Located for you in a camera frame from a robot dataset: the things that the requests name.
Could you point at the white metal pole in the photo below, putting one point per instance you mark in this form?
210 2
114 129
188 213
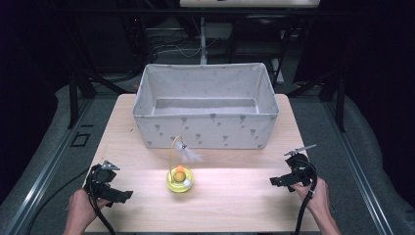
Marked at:
203 42

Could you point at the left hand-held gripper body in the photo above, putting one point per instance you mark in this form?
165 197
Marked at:
101 176

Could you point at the person's right hand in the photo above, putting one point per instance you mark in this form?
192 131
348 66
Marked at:
314 197

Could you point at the person's left hand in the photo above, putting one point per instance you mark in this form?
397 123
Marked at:
80 209

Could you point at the black metal stand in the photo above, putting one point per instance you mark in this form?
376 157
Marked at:
76 94
336 94

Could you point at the grey patterned fabric storage box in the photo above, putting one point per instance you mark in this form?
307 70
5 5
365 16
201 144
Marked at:
205 130

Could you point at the yellow cat toy with feather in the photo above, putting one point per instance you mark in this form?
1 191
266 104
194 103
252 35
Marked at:
179 181

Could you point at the grey floor rail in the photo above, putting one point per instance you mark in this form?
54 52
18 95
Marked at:
355 169
42 176

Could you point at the dark chair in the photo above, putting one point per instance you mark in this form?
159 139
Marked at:
261 36

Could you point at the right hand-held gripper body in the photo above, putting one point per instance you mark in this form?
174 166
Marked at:
299 166

